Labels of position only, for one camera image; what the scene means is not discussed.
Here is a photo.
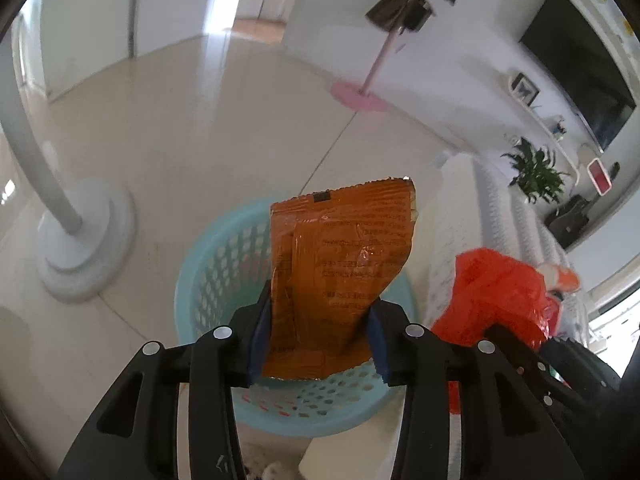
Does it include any black bag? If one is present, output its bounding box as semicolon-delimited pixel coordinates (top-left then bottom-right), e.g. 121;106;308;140
544;194;592;249

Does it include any red plastic bag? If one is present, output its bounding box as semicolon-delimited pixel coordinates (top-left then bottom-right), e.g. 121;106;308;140
430;248;563;416

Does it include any white sofa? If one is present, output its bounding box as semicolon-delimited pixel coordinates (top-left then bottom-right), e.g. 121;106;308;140
425;152;592;346

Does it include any red and white desk clock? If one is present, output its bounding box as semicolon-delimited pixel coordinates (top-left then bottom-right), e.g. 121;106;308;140
586;157;614;196

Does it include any green potted plant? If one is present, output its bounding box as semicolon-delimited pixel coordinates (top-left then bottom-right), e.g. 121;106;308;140
501;137;571;205

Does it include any orange snack packet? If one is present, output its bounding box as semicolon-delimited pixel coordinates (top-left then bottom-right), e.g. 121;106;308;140
261;176;418;380

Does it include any orange and white wrapper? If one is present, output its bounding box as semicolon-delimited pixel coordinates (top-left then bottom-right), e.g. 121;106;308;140
537;261;584;297

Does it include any brown hanging bag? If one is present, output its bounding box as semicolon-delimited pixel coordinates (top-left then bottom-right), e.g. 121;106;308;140
365;0;434;31

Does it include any white floor fan stand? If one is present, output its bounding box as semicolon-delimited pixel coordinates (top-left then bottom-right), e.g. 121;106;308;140
0;40;137;304

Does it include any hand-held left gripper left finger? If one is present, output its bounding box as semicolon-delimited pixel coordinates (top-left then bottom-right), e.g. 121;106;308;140
57;284;275;480

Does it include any pink coat rack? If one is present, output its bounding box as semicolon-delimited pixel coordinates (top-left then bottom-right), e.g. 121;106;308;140
330;0;396;112

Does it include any small picture frame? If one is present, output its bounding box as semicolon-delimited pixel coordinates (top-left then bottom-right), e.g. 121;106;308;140
511;72;540;106

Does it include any light blue plastic basket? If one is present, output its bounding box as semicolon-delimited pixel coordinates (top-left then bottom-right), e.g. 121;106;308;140
173;198;418;438

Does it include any black television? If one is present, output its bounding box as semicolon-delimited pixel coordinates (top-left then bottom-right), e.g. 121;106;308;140
519;0;637;153

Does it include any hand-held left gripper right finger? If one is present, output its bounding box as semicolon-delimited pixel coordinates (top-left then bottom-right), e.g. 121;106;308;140
366;300;584;480

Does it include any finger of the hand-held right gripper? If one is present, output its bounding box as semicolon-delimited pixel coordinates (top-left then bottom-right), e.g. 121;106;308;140
484;322;603;443

